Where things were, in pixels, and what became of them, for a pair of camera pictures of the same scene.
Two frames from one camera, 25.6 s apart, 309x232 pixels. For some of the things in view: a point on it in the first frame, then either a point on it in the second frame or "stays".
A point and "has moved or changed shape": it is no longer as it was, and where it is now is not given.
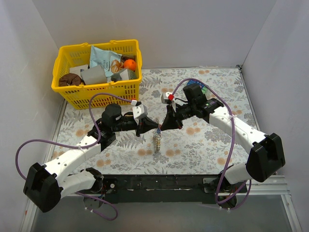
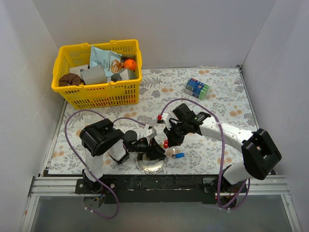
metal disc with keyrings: [157, 139] has moved or changed shape
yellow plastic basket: [79, 96] stays
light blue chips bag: [112, 62] stays
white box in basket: [77, 69] stays
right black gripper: [176, 116] → [174, 133]
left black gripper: [139, 124] → [149, 147]
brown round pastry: [69, 79] stays
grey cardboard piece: [93, 75] stays
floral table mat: [203, 146] stays
